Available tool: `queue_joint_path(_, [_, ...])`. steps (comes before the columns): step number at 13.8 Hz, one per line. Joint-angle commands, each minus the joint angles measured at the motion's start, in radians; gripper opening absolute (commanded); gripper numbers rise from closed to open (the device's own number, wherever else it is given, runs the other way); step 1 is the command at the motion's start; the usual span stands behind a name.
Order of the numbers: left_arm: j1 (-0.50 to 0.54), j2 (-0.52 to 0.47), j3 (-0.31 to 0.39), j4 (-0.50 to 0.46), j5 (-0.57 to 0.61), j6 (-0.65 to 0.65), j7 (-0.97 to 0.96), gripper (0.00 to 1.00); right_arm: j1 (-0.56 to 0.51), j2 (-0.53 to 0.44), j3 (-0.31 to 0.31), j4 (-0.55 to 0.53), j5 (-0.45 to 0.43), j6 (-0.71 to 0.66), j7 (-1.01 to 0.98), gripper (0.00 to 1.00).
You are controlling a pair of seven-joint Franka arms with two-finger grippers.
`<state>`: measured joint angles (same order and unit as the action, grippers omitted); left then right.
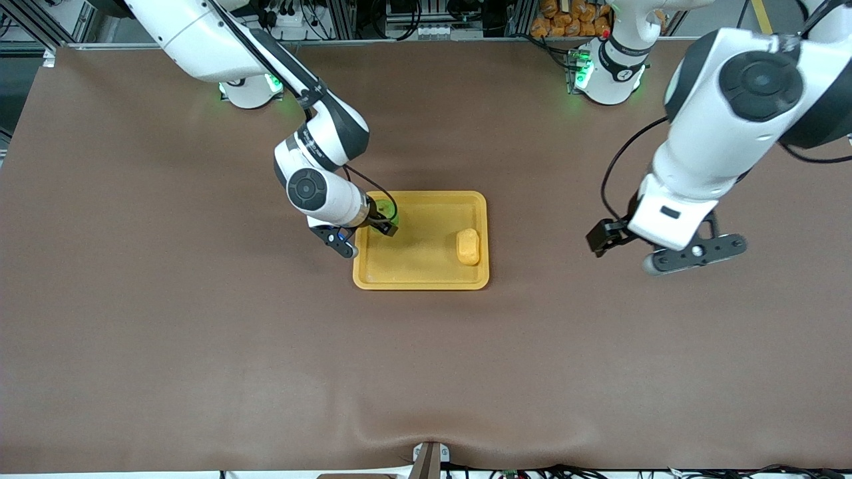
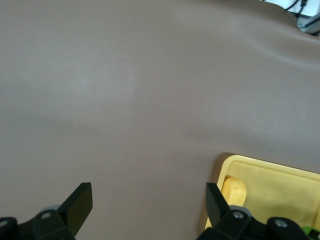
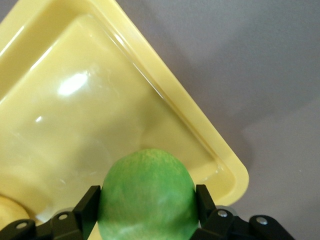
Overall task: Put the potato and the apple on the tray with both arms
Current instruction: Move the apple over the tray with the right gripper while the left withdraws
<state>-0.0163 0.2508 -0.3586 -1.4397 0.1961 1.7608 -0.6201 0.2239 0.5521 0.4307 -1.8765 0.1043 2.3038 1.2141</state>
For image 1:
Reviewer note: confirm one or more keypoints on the aluminium table edge rail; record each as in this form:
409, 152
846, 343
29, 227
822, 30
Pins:
100, 45

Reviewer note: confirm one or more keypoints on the brown table cover mat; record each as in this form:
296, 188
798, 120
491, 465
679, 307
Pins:
200, 332

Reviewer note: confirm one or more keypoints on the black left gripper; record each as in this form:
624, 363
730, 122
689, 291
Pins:
604, 235

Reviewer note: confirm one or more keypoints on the orange packaged snack pile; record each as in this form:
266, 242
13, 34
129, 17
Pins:
559, 20

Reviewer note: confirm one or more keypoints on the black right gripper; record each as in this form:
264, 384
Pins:
379, 219

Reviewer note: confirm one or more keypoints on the white power strip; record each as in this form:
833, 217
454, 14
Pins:
287, 26

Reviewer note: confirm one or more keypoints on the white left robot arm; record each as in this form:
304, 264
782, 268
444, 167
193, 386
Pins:
705, 146

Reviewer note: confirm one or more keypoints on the black electronics box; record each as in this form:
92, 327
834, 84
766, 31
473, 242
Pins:
413, 10

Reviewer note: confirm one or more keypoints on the metal table clamp bracket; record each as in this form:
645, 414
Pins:
429, 462

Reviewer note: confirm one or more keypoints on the metal corner bracket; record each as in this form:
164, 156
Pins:
49, 58

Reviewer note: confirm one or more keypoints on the yellow plastic tray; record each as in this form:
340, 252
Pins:
426, 266

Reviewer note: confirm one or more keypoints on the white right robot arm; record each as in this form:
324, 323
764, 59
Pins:
200, 40

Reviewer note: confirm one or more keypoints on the yellow potato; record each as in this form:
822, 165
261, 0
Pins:
468, 247

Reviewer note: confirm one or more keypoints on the green apple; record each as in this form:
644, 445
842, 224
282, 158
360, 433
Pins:
390, 211

